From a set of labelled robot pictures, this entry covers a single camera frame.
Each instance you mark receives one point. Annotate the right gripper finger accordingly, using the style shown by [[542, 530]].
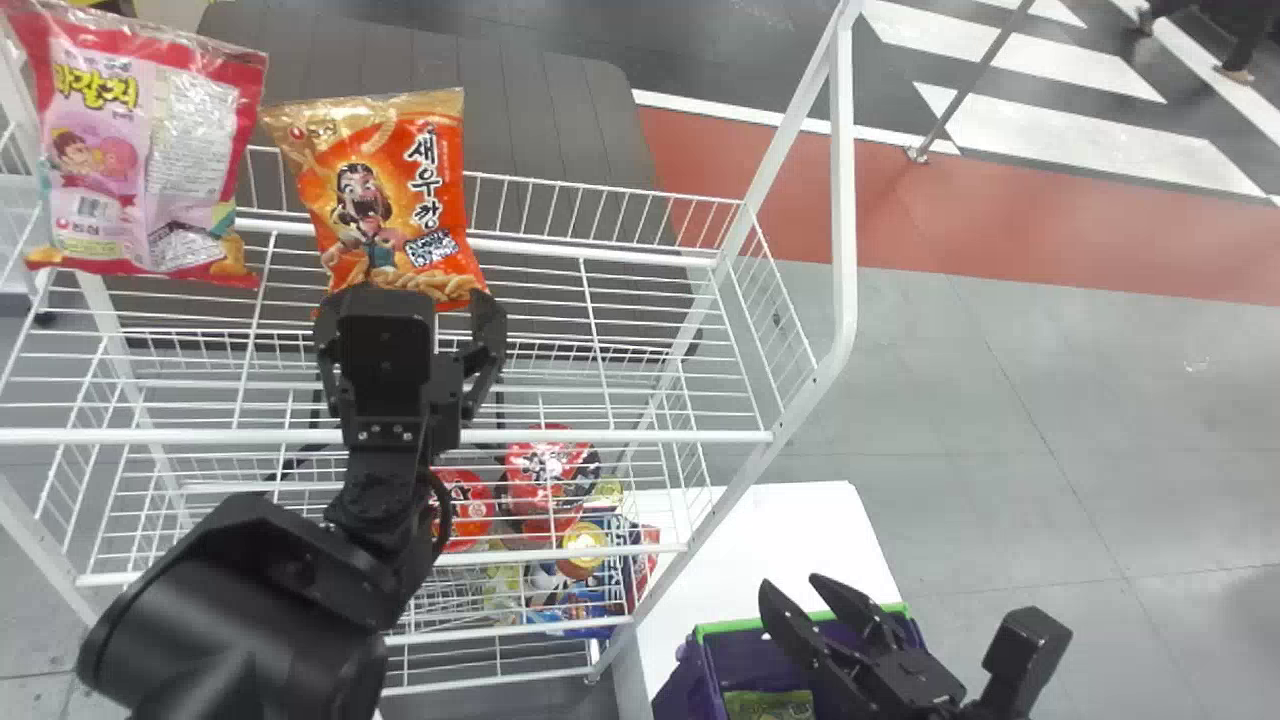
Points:
[[860, 610], [800, 640]]

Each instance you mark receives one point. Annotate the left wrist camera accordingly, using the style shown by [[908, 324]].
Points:
[[386, 335]]

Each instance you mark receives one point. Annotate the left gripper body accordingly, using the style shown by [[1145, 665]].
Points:
[[450, 400]]

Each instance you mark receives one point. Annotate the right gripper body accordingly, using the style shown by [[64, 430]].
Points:
[[900, 690]]

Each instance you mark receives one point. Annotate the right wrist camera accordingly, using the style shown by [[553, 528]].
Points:
[[1025, 650]]

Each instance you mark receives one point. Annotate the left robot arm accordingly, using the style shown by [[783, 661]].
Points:
[[260, 600]]

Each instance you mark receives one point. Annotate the blue snack packet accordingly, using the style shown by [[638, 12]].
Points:
[[585, 605]]

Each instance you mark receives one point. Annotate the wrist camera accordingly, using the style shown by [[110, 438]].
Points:
[[1025, 650], [386, 335]]

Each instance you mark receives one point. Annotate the person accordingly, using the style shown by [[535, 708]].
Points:
[[1240, 30]]

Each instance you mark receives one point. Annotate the green snack packet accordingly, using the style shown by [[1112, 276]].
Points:
[[765, 705]]

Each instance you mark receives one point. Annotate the red noodle cup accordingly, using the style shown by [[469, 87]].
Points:
[[545, 470], [468, 510]]

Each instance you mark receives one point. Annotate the red snack packet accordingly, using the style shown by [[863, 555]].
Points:
[[110, 150]]

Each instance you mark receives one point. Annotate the white slab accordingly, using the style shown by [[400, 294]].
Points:
[[780, 530]]

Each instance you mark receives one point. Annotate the orange snack packet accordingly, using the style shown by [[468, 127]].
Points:
[[380, 190]]

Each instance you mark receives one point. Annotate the purple crate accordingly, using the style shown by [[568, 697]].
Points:
[[720, 660]]

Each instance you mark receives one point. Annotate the yellow noodle cup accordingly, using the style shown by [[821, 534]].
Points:
[[583, 548]]

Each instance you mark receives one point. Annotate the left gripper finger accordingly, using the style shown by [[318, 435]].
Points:
[[328, 325], [490, 340]]

